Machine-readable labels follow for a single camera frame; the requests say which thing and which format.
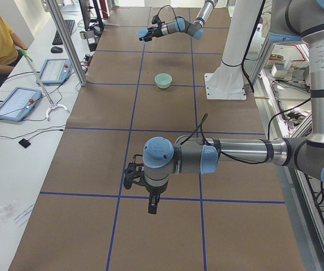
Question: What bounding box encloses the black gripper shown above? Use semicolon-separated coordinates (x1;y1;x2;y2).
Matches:
141;26;164;42
145;183;167;214

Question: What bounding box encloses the light blue plastic cup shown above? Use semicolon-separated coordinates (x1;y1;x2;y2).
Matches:
137;29;148;44

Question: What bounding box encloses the green ceramic bowl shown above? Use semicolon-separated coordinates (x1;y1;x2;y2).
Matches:
154;73;172;89

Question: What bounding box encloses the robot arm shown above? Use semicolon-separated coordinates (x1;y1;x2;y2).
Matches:
141;1;324;214
137;0;218;43

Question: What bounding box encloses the black keyboard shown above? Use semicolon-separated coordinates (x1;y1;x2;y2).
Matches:
51;19;76;46

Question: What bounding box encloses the black computer mouse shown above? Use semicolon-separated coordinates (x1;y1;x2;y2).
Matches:
50;46;63;54

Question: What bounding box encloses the far blue teach pendant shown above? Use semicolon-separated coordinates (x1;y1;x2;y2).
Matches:
39;59;72;85

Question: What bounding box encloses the blue teach pendant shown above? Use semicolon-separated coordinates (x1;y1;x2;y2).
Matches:
0;87;42;122
39;59;72;85

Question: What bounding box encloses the reacher grabber stick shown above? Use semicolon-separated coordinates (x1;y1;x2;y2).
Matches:
21;49;70;121

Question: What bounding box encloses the small black square pad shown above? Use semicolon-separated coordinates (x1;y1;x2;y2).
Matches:
18;138;31;148

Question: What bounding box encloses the near blue teach pendant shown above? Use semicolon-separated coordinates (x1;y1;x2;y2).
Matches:
0;87;42;122

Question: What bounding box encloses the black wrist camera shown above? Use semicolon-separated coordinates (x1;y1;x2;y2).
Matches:
151;15;162;25
123;154;147;190

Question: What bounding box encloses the black camera cable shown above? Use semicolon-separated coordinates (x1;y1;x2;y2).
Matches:
176;113;273;165
155;5;179;22

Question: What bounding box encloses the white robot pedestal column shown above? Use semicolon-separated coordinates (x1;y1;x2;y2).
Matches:
204;0;265;100

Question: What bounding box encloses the aluminium frame post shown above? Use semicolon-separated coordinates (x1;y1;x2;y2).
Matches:
46;0;86;86

